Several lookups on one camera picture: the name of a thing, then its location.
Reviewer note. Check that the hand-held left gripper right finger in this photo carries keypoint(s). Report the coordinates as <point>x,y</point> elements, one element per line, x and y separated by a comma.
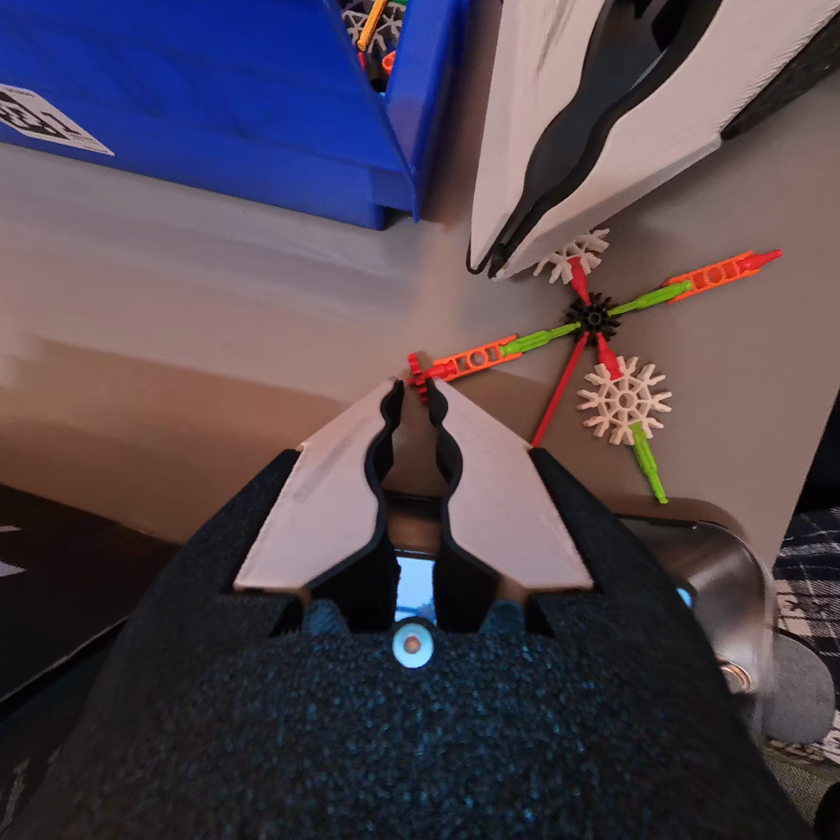
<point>512,518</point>

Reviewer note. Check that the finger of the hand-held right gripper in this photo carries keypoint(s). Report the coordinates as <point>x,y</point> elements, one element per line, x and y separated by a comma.
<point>689,111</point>
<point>518,131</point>

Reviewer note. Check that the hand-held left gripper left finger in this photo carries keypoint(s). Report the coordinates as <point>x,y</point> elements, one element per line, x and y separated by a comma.
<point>321,512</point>

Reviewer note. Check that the short red plastic rod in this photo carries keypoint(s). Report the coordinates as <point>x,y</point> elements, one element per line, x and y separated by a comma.
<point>607,358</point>
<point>761,259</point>
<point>438,374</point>
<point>577,279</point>

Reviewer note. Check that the orange plastic connector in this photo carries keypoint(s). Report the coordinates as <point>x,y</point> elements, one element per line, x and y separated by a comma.
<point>472,361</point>
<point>712,275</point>

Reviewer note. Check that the small red toothed connector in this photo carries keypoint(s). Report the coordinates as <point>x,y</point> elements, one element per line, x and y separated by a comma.
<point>420,380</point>

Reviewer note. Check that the pile of colourful toy pieces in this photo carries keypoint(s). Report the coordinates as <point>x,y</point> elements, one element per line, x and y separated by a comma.
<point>374,26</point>

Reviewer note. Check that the blue plastic bin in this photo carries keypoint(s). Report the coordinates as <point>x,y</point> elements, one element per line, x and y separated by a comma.
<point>197,79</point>

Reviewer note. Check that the long red plastic rod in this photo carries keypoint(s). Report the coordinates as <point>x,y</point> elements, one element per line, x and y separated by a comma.
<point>558,394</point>

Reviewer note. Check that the white snowflake connector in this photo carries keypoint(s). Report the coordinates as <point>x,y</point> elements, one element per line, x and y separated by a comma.
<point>577,253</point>
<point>623,399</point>

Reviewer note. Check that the green plastic rod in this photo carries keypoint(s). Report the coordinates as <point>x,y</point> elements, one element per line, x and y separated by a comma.
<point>646,459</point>
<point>535,341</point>
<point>646,298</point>

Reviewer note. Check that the black hub connector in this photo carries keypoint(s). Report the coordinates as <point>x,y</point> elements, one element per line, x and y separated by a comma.
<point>594,318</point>

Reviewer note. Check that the round stand base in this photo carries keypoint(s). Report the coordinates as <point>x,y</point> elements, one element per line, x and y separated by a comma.
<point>797,689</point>

